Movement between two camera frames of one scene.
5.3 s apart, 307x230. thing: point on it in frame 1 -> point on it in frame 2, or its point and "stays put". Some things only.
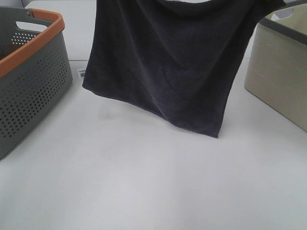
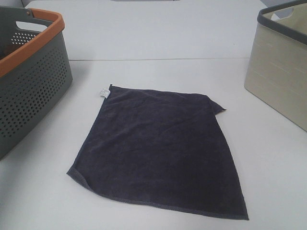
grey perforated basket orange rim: [35, 70] stays put
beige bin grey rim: [276, 73] stays put
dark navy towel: [180, 60] -> [167, 149]
